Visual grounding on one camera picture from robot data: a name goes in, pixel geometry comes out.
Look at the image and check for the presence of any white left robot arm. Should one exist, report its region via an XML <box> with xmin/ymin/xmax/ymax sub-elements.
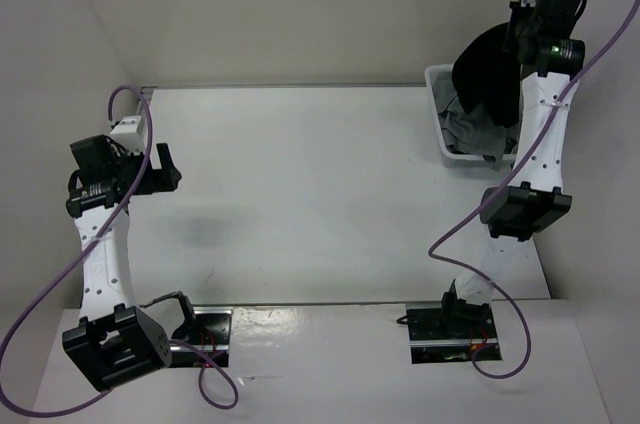
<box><xmin>62</xmin><ymin>135</ymin><xmax>199</xmax><ymax>392</ymax></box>

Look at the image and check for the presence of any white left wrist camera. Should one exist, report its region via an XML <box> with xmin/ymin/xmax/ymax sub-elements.
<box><xmin>109</xmin><ymin>115</ymin><xmax>145</xmax><ymax>154</ymax></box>

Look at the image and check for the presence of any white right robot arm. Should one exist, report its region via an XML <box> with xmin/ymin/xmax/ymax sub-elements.
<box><xmin>437</xmin><ymin>0</ymin><xmax>587</xmax><ymax>337</ymax></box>

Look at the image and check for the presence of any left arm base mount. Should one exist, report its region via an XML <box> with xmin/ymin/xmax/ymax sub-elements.
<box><xmin>141</xmin><ymin>291</ymin><xmax>233</xmax><ymax>368</ymax></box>

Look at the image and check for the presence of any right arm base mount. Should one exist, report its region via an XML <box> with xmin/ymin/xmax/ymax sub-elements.
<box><xmin>396</xmin><ymin>303</ymin><xmax>502</xmax><ymax>364</ymax></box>

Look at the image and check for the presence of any white perforated plastic basket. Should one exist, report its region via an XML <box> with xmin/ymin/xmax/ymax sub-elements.
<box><xmin>424</xmin><ymin>64</ymin><xmax>519</xmax><ymax>168</ymax></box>

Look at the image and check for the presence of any grey skirt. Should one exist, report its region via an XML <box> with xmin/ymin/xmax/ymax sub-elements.
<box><xmin>432</xmin><ymin>71</ymin><xmax>519</xmax><ymax>164</ymax></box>

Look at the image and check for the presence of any black skirt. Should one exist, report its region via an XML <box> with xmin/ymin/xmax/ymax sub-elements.
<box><xmin>452</xmin><ymin>23</ymin><xmax>520</xmax><ymax>128</ymax></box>

